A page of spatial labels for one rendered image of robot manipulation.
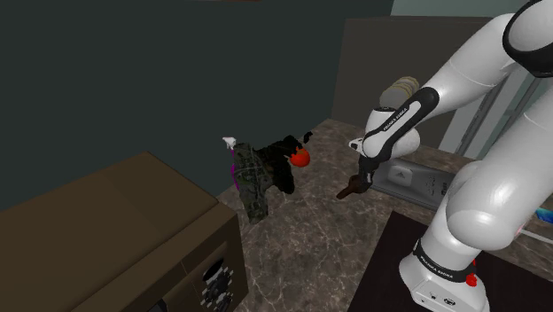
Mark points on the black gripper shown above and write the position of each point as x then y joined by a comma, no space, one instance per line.
367,170

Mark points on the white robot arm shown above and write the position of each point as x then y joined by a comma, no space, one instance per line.
484,203

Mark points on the brown stick-shaped object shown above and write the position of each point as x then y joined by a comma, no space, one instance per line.
347,191

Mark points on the grey flat appliance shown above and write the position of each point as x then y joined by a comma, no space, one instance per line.
414,181

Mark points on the red tomato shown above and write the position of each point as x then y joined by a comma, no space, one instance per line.
300,159

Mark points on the black jagged figure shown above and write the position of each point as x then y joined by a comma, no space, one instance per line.
281,166

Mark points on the dark robot stand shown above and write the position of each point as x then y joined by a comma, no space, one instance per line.
389,268

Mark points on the grey framed window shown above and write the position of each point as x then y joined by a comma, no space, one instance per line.
475,121

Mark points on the purple spray bottle white nozzle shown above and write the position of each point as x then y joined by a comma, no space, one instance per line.
229,141

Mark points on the blue object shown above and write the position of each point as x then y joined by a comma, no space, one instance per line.
545,215

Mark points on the brown box appliance with dial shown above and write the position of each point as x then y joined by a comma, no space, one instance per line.
108,224

